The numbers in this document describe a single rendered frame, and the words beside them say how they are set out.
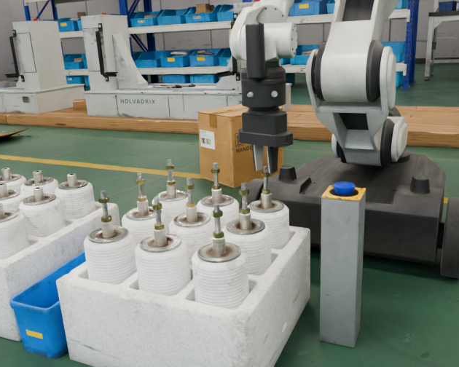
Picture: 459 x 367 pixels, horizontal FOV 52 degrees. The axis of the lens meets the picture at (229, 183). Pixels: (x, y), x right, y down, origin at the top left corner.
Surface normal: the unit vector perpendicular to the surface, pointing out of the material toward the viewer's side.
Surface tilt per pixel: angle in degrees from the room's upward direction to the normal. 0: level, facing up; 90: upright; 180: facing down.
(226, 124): 90
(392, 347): 0
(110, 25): 90
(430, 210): 46
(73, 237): 90
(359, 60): 66
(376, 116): 129
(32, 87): 90
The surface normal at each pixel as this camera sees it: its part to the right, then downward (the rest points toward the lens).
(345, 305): -0.41, 0.29
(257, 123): -0.63, 0.26
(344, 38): -0.32, -0.55
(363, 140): -0.40, -0.24
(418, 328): -0.05, -0.95
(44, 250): 0.92, 0.07
